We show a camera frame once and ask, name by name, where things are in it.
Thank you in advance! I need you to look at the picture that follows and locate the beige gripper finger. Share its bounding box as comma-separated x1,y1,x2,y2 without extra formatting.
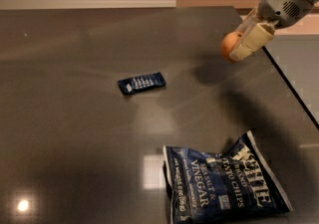
228,22,275,62
236,8,259,34

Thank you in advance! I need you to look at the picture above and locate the orange fruit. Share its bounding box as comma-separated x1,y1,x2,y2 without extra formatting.
220,32,241,62

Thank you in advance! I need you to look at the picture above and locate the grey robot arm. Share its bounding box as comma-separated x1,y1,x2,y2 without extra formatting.
220,0,318,62

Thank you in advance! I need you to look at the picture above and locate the small dark blue snack packet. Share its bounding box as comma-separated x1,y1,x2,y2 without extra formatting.
118,72,166,95

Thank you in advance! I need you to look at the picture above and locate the blue Kettle chips bag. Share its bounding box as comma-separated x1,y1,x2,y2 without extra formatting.
162,131,292,224

